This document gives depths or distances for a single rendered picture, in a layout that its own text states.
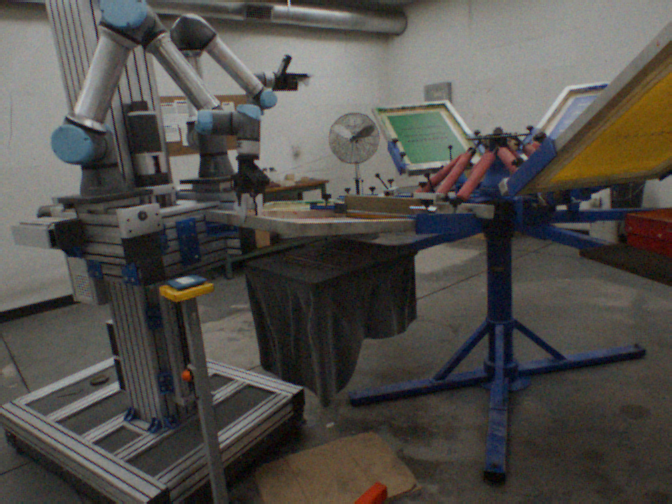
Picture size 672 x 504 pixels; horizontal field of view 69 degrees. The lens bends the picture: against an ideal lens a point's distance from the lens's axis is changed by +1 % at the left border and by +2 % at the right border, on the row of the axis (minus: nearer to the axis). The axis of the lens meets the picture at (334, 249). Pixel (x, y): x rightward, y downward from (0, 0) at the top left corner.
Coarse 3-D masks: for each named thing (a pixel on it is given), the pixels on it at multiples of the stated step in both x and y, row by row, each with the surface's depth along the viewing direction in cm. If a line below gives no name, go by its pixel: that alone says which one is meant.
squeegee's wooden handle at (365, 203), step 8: (352, 200) 204; (360, 200) 200; (368, 200) 197; (376, 200) 193; (384, 200) 190; (392, 200) 186; (400, 200) 183; (408, 200) 180; (416, 200) 177; (352, 208) 204; (360, 208) 200; (368, 208) 197; (376, 208) 193; (384, 208) 190; (392, 208) 187; (400, 208) 184; (408, 208) 181
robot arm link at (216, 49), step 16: (192, 16) 192; (192, 32) 191; (208, 32) 192; (208, 48) 195; (224, 48) 197; (224, 64) 199; (240, 64) 201; (240, 80) 203; (256, 80) 206; (256, 96) 208; (272, 96) 208
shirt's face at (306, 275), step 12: (336, 240) 206; (348, 240) 204; (288, 252) 192; (300, 252) 191; (360, 252) 181; (372, 252) 180; (384, 252) 178; (396, 252) 177; (408, 252) 175; (252, 264) 178; (264, 264) 177; (276, 264) 175; (288, 264) 173; (300, 264) 172; (360, 264) 165; (300, 276) 157; (312, 276) 156; (324, 276) 155
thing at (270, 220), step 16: (240, 224) 158; (256, 224) 150; (272, 224) 143; (288, 224) 137; (304, 224) 134; (320, 224) 138; (336, 224) 142; (352, 224) 146; (368, 224) 150; (384, 224) 154; (400, 224) 159
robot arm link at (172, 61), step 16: (160, 32) 154; (144, 48) 156; (160, 48) 155; (176, 48) 159; (160, 64) 159; (176, 64) 157; (176, 80) 159; (192, 80) 159; (192, 96) 160; (208, 96) 161
